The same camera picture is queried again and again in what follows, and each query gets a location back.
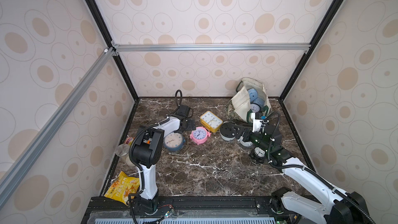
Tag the small black twin-bell clock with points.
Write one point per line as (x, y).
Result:
(258, 156)

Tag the grey round alarm clock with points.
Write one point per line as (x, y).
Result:
(174, 142)

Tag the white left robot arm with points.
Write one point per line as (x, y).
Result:
(146, 149)

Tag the small white round clock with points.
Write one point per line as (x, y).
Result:
(246, 144)

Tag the cream canvas tote bag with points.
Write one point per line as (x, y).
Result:
(238, 108)

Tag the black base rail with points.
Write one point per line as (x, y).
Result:
(192, 210)

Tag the black twin-bell alarm clock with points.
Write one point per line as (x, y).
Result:
(255, 108)

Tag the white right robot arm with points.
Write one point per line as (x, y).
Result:
(332, 204)

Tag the pink twin-bell alarm clock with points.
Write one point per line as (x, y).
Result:
(200, 135)

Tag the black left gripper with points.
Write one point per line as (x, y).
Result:
(190, 127)

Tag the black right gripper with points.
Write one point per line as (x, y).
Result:
(245, 132)

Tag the aluminium frame bar rear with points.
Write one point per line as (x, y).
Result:
(117, 48)

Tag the yellow square alarm clock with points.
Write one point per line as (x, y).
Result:
(210, 121)

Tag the aluminium frame bar left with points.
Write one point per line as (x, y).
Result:
(26, 160)

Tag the yellow snack packet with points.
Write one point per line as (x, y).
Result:
(121, 187)

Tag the aluminium frame bar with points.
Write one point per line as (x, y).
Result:
(26, 160)
(117, 48)

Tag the clear plastic jar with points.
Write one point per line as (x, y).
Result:
(122, 151)

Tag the Fox's candy bag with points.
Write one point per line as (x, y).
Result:
(129, 140)

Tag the blue square orange-hand clock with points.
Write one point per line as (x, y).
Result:
(259, 101)

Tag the white clock black back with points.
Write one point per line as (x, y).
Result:
(227, 132)

